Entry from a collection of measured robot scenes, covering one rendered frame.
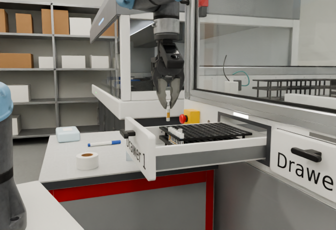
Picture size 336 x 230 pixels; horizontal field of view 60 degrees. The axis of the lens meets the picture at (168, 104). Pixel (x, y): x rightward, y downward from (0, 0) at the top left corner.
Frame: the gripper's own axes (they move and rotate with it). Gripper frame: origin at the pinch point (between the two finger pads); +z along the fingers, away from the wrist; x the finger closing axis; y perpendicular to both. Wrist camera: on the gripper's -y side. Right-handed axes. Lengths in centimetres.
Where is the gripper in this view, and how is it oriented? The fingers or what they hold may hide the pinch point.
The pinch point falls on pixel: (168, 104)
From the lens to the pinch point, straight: 84.8
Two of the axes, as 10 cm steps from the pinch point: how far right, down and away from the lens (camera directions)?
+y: -2.8, -1.2, 9.5
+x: -9.6, 0.4, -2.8
